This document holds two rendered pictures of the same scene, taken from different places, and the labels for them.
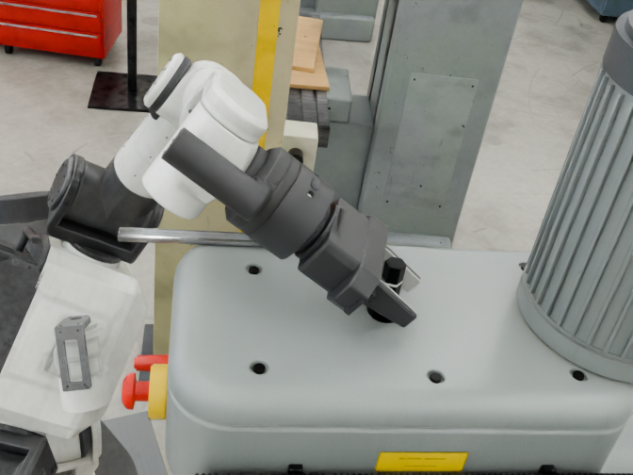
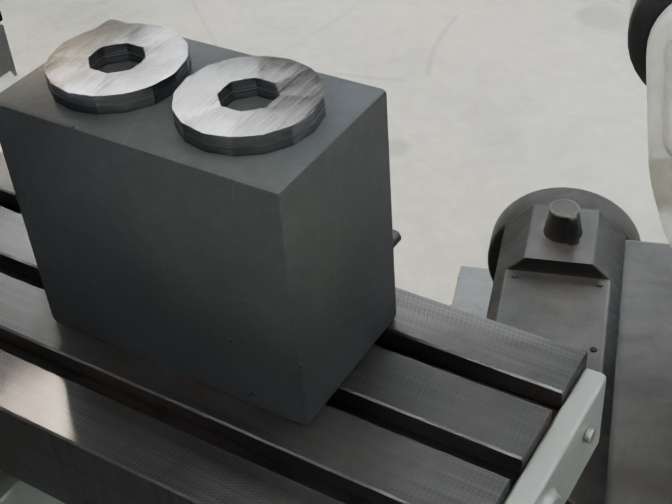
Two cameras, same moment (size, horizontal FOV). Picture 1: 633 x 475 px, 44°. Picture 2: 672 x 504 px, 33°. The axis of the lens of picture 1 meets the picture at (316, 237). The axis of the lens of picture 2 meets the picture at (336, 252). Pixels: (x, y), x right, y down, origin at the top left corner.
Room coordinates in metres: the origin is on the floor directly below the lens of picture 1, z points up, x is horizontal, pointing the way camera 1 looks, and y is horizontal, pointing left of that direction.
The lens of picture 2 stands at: (1.46, -0.35, 1.48)
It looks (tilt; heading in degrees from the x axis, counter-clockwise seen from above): 39 degrees down; 136
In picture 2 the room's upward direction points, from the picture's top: 5 degrees counter-clockwise
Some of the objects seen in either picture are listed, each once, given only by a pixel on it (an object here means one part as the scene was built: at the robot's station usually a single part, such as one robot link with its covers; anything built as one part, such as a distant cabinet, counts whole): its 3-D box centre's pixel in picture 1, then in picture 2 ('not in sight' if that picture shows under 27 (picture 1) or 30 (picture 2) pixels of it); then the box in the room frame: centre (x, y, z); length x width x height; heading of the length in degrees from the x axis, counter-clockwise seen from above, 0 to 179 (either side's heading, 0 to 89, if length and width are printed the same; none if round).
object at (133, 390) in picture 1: (137, 391); not in sight; (0.58, 0.17, 1.76); 0.04 x 0.03 x 0.04; 11
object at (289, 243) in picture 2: not in sight; (203, 207); (0.97, 0.01, 1.04); 0.22 x 0.12 x 0.20; 11
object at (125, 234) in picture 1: (229, 238); not in sight; (0.70, 0.10, 1.89); 0.24 x 0.04 x 0.01; 102
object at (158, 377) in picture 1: (159, 391); not in sight; (0.59, 0.14, 1.76); 0.06 x 0.02 x 0.06; 11
